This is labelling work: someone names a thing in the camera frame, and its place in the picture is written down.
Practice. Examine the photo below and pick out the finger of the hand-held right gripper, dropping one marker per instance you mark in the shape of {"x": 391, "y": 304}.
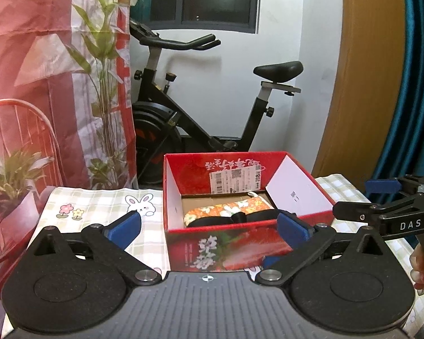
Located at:
{"x": 353, "y": 211}
{"x": 381, "y": 186}

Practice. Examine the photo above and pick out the black exercise bike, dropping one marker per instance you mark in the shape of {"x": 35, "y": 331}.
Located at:
{"x": 155, "y": 127}

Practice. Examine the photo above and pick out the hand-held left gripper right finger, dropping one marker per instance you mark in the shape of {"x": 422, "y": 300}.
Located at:
{"x": 291, "y": 231}

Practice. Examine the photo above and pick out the red printed backdrop cloth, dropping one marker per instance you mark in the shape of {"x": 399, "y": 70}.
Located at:
{"x": 39, "y": 7}

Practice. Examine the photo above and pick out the red strawberry print box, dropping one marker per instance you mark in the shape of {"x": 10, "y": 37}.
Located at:
{"x": 212, "y": 250}

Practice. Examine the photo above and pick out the person's right hand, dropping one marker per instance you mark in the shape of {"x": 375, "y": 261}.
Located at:
{"x": 418, "y": 261}

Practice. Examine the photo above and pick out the checked bunny print tablecloth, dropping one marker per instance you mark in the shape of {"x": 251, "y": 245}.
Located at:
{"x": 99, "y": 201}

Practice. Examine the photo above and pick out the wooden door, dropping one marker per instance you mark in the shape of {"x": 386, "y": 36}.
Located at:
{"x": 367, "y": 77}

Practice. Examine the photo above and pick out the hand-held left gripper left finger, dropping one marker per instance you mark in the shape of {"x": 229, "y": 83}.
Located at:
{"x": 127, "y": 227}

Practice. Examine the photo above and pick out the orange floral pouch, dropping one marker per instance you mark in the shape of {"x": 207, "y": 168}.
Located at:
{"x": 233, "y": 206}

